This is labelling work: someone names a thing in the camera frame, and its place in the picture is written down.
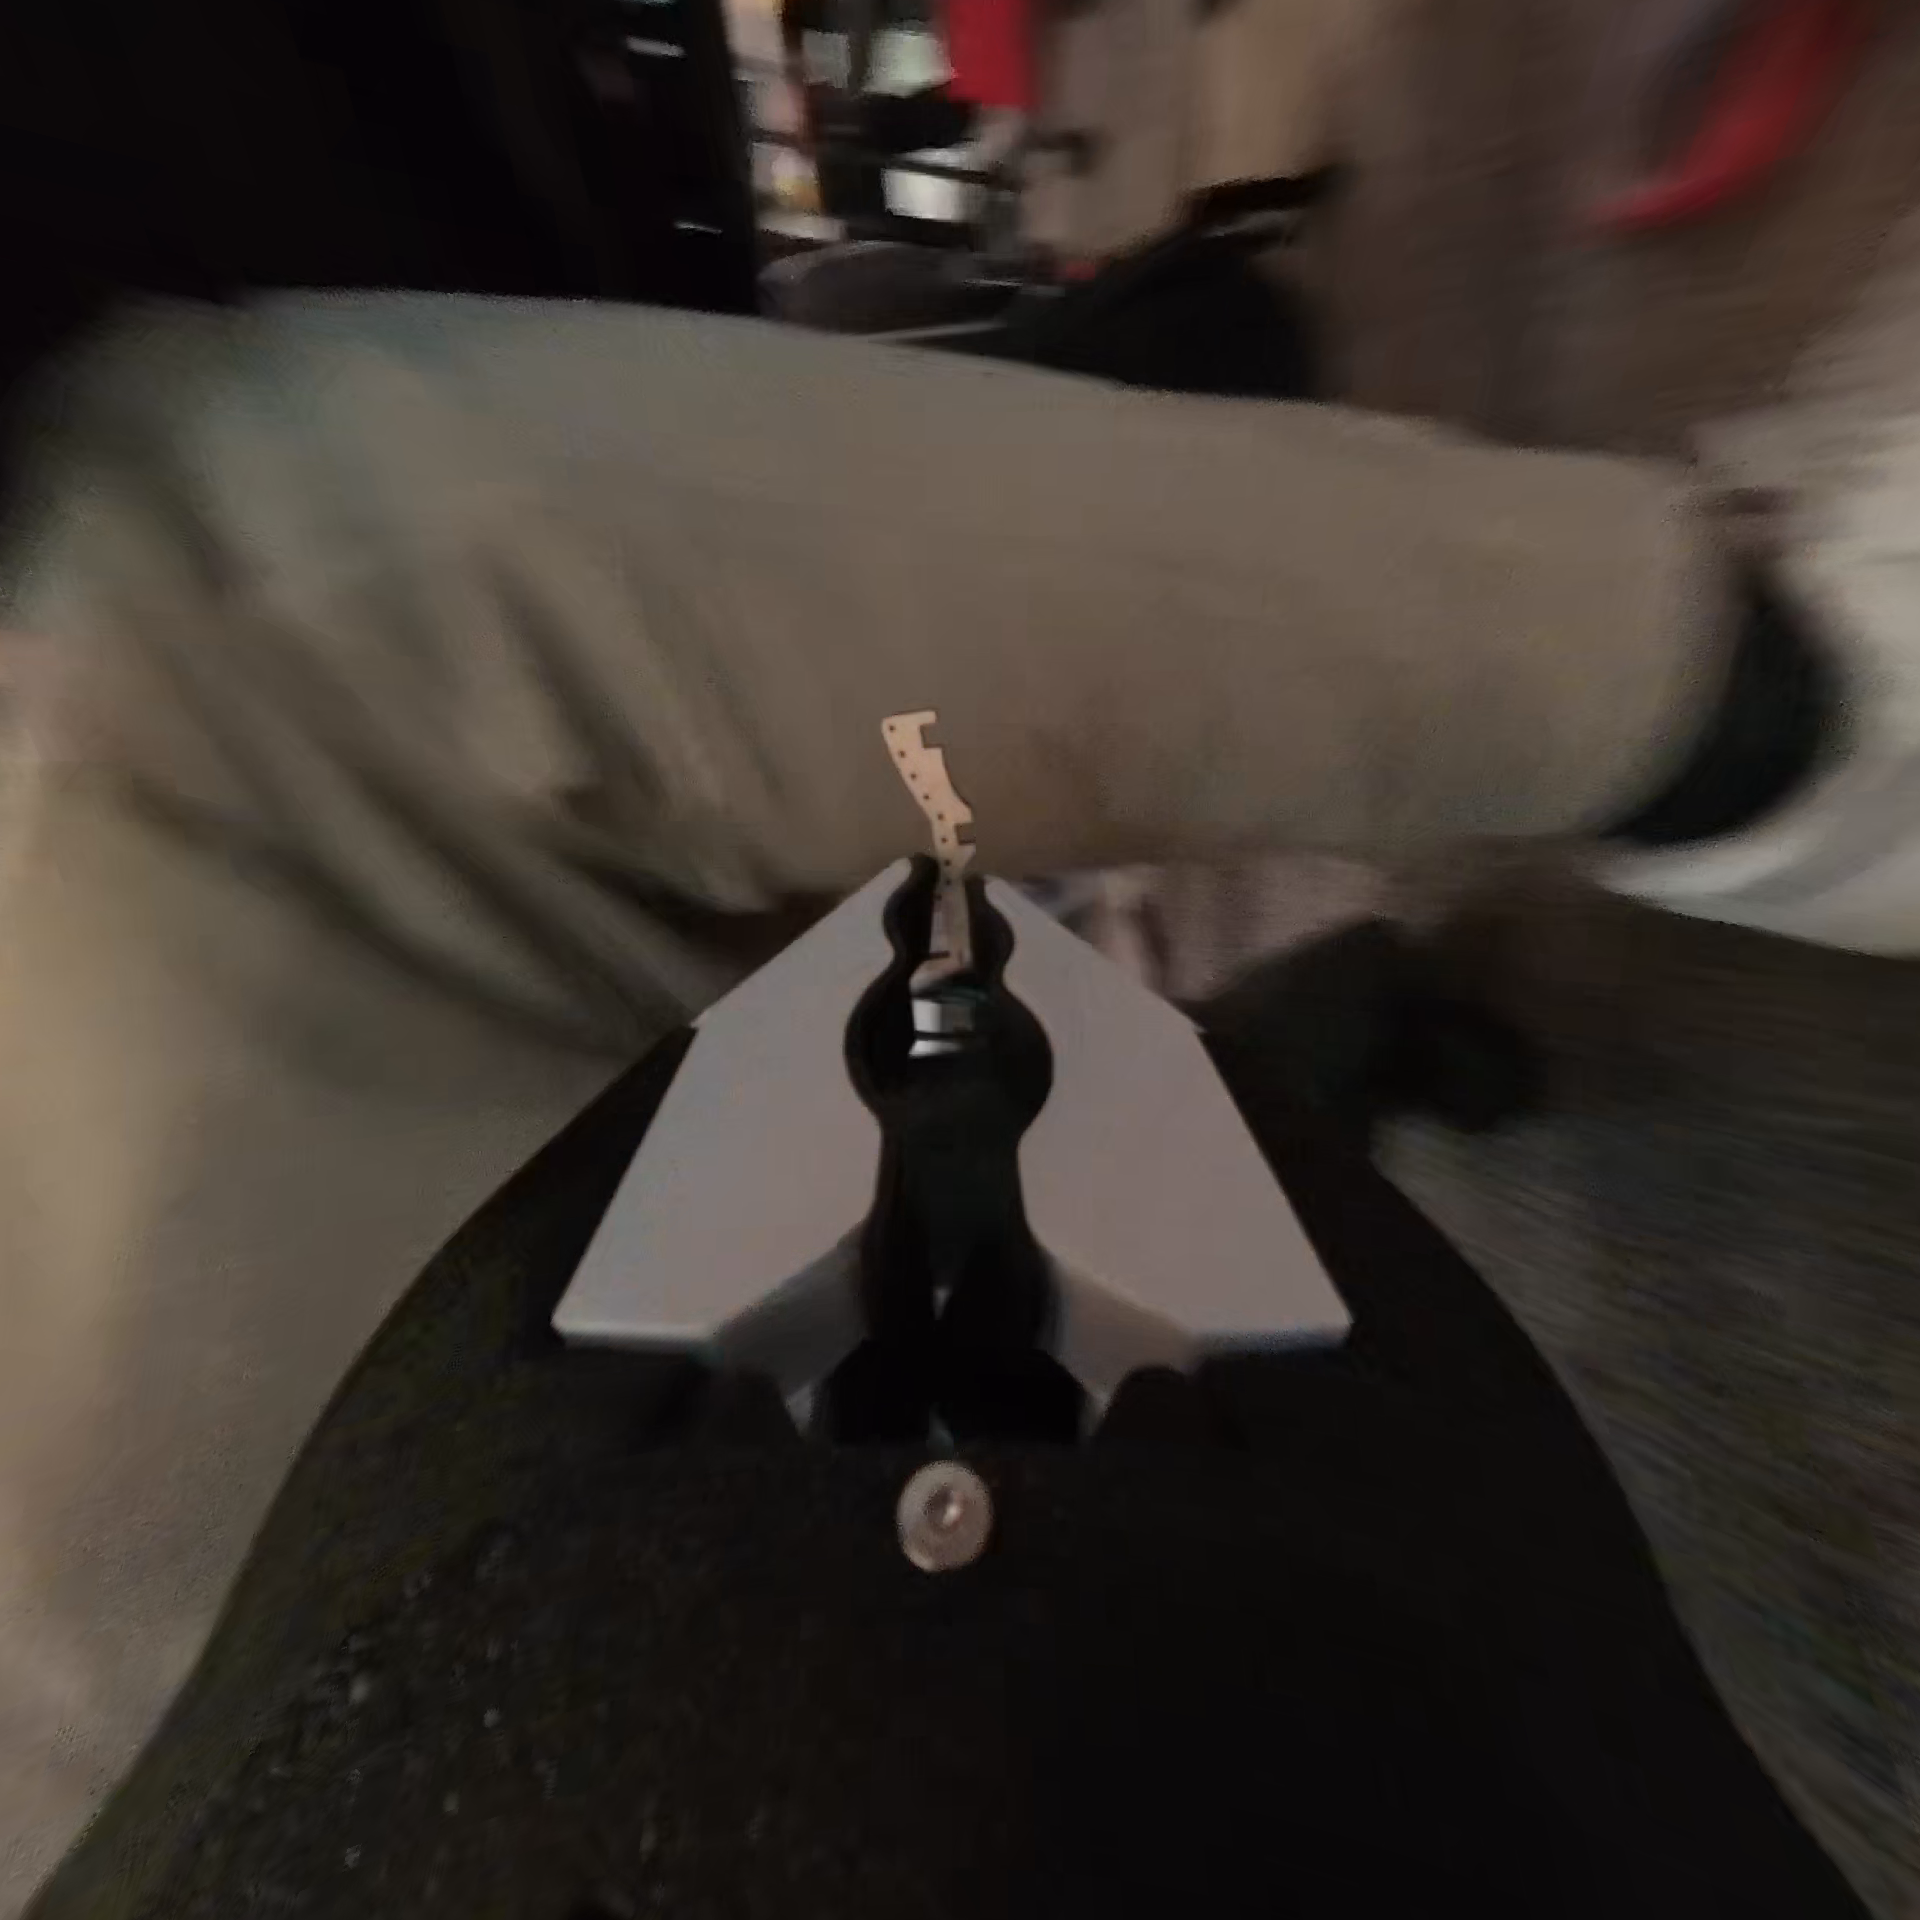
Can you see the person's beige trousers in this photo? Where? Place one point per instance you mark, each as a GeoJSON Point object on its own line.
{"type": "Point", "coordinates": [900, 557]}

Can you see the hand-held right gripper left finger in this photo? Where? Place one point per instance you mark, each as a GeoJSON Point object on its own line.
{"type": "Point", "coordinates": [721, 1186]}

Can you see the small white perforated metal part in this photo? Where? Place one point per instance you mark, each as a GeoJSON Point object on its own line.
{"type": "Point", "coordinates": [939, 810]}

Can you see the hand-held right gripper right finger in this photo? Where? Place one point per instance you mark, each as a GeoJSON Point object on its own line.
{"type": "Point", "coordinates": [1170, 1186]}

